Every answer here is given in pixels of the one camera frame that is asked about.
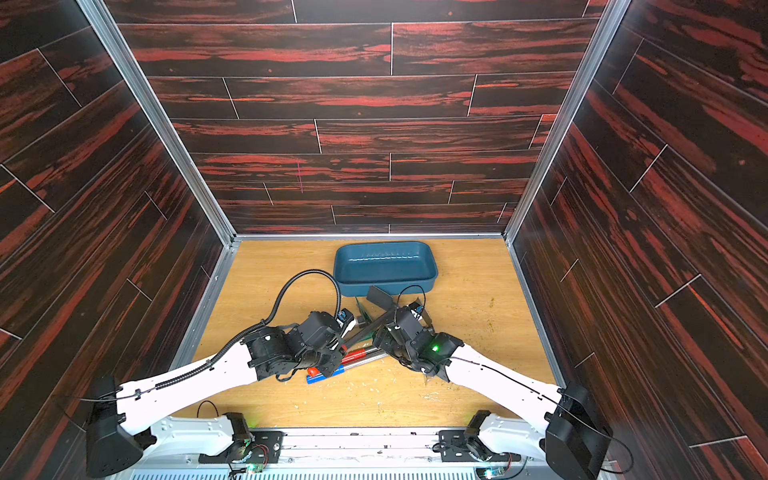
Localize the grey hoe red grip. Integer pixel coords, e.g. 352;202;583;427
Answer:
342;286;398;350
342;346;382;365

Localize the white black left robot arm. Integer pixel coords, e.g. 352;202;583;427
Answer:
83;309;354;478

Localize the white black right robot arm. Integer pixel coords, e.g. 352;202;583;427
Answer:
371;304;612;479

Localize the chrome hoe blue grip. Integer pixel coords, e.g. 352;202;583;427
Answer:
306;352;387;384

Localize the teal plastic storage box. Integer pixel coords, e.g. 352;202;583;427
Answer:
333;241;439;297

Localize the green handle red tip hoe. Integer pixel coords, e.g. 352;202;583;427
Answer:
355;297;373;328

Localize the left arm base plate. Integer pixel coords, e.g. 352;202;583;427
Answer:
198;430;285;466

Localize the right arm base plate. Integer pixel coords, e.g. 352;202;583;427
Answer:
432;429;522;463

